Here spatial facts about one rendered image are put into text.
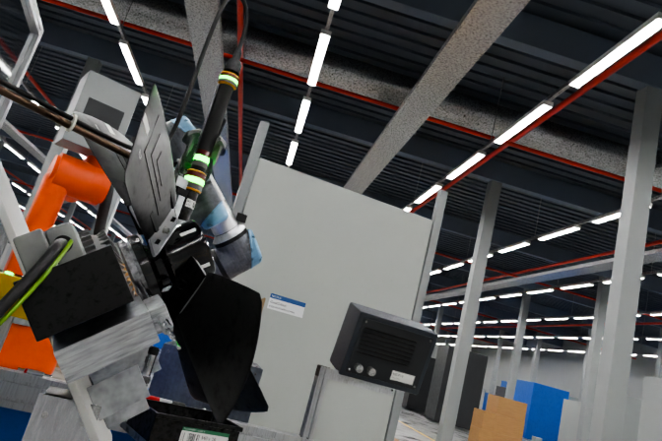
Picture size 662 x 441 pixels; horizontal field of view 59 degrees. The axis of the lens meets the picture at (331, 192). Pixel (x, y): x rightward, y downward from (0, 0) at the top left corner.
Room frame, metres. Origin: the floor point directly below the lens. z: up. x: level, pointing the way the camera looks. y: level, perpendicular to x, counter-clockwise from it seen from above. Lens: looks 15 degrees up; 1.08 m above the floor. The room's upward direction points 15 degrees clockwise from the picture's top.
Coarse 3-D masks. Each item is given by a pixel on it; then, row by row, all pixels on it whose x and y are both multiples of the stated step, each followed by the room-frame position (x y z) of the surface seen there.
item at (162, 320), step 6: (138, 282) 1.07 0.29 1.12; (144, 288) 1.02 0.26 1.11; (144, 294) 0.99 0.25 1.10; (150, 294) 0.98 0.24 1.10; (162, 318) 0.87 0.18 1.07; (162, 324) 0.85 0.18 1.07; (168, 324) 0.85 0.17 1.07; (162, 330) 0.85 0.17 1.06; (168, 330) 0.84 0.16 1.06; (168, 336) 0.82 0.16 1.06; (174, 336) 0.82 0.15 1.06; (174, 342) 0.80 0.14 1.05
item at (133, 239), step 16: (192, 224) 1.13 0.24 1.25; (128, 240) 1.10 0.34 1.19; (176, 240) 1.11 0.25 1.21; (192, 240) 1.11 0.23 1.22; (144, 256) 1.08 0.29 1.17; (160, 256) 1.11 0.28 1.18; (176, 256) 1.10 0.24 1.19; (192, 256) 1.11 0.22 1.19; (208, 256) 1.12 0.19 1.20; (144, 272) 1.08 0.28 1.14; (160, 272) 1.11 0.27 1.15; (176, 272) 1.11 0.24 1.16; (208, 272) 1.15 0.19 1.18; (160, 288) 1.10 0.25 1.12
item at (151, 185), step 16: (144, 112) 0.86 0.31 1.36; (160, 112) 0.93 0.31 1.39; (144, 128) 0.86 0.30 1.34; (160, 128) 0.93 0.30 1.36; (144, 144) 0.87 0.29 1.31; (160, 144) 0.94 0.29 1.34; (128, 160) 0.82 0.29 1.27; (144, 160) 0.89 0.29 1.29; (160, 160) 0.95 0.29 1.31; (128, 176) 0.83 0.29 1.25; (144, 176) 0.90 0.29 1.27; (160, 176) 0.96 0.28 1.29; (128, 192) 0.86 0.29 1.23; (144, 192) 0.93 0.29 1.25; (160, 192) 0.98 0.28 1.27; (144, 208) 0.95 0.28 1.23; (160, 208) 1.01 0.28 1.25; (144, 224) 0.98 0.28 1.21; (160, 224) 1.04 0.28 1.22
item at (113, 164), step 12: (84, 120) 1.14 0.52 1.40; (96, 120) 1.18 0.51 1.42; (108, 132) 1.20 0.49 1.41; (96, 144) 1.14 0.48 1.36; (132, 144) 1.29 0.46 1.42; (96, 156) 1.13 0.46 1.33; (108, 156) 1.15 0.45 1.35; (120, 156) 1.19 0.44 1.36; (108, 168) 1.14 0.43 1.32; (120, 168) 1.16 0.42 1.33; (120, 180) 1.15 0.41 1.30; (120, 192) 1.13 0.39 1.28
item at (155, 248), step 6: (174, 210) 1.08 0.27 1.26; (168, 216) 1.07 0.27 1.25; (174, 216) 1.09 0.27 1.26; (168, 222) 1.08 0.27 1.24; (174, 222) 1.11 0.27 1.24; (162, 228) 1.07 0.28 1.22; (174, 228) 1.11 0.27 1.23; (156, 234) 1.05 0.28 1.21; (162, 234) 1.07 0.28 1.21; (168, 234) 1.10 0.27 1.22; (150, 240) 1.04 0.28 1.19; (162, 240) 1.08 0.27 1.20; (150, 246) 1.05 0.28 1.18; (156, 246) 1.07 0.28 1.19; (162, 246) 1.09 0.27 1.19; (156, 252) 1.08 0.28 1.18
